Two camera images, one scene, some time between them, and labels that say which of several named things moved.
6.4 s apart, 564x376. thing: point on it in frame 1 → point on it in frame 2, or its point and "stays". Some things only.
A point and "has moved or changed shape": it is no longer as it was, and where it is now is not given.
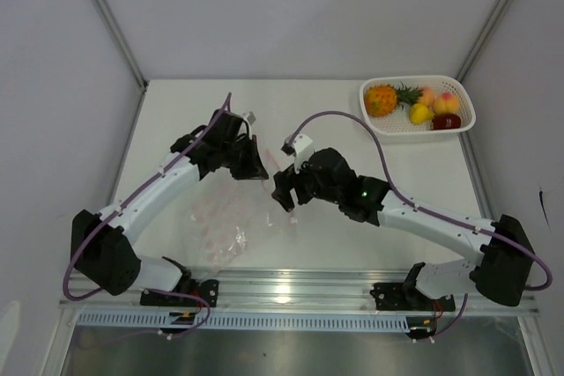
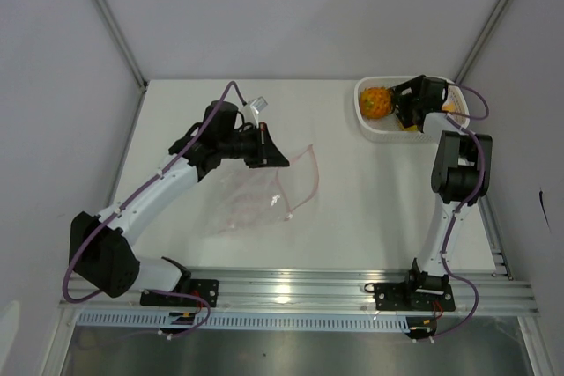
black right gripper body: (311, 188) → (408, 103)
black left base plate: (206, 288) stays
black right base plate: (402, 297) stays
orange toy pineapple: (382, 99) has moved or changed shape
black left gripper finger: (248, 164) → (270, 153)
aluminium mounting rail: (286, 293) stays
